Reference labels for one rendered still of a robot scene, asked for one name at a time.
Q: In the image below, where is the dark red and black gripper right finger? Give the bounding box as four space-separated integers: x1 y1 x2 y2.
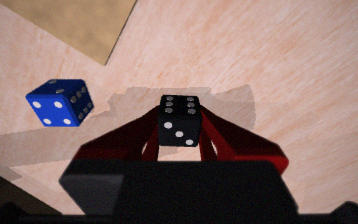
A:
199 105 289 176

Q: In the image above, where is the black die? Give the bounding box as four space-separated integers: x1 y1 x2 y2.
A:
157 95 203 147

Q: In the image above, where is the blue die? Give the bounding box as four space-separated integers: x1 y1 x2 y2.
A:
25 79 94 127

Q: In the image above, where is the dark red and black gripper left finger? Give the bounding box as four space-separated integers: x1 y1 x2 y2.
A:
70 105 160 162

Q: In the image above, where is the tan flat mat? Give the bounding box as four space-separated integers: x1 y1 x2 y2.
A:
0 0 137 66

